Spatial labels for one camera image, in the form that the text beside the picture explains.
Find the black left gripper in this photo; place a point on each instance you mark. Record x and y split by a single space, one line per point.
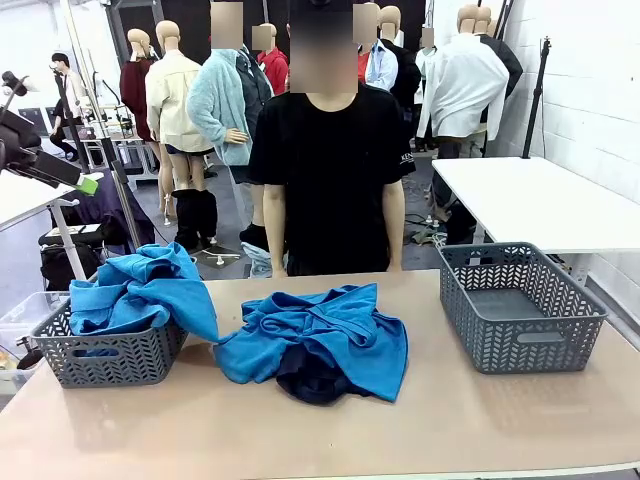
17 140

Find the blue garment with button pocket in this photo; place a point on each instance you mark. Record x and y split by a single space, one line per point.
145 285

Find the navy blue garment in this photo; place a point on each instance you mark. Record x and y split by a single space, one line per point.
310 385

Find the person's left forearm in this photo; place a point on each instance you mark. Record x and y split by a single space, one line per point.
394 235

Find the person's right forearm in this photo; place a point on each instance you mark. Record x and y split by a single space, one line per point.
276 240

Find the person's right hand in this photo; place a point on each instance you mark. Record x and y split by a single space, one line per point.
279 272

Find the person's left hand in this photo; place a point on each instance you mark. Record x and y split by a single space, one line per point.
395 267

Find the white table with metal leg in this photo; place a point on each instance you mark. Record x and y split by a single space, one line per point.
30 200

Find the dark purple cloth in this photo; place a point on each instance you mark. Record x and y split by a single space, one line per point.
107 205

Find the cluttered background desk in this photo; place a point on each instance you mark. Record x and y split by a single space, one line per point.
115 135

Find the silver metal pole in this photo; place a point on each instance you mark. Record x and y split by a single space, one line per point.
95 110

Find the black bag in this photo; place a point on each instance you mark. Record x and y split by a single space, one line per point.
65 260

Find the person in beige jacket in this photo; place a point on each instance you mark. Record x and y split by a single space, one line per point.
65 67

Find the mannequin in maroon top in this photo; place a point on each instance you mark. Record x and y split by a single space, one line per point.
134 85

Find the mannequin in cream jacket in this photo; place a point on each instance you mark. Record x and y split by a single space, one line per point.
172 100

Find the black trousers at mannequin feet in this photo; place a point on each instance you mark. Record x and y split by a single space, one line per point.
195 215
252 235

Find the clear plastic box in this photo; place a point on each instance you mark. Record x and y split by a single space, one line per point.
25 315

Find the mannequin in light blue fleece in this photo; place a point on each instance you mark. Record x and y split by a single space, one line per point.
220 110

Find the grey woven plastic basket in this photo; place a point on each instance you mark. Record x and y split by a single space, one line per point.
525 350
125 360

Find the light denim jeans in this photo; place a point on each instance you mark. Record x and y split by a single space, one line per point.
257 260

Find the mannequin in red shirt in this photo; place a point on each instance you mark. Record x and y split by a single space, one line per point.
275 65

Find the person in black t-shirt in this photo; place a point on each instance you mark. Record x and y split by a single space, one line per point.
325 175

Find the mannequin in star print trousers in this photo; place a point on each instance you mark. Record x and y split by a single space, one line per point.
382 65

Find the mannequin in black coat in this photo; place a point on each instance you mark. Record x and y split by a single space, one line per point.
407 75

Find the mannequin in pale mint top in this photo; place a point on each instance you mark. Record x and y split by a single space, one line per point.
425 55

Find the mannequin in black jacket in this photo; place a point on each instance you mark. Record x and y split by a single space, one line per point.
510 60

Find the black tripod stand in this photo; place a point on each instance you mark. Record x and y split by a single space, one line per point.
535 100

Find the large white table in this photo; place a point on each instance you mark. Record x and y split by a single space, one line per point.
540 200

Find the mannequin base plate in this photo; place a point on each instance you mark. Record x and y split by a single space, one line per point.
220 257

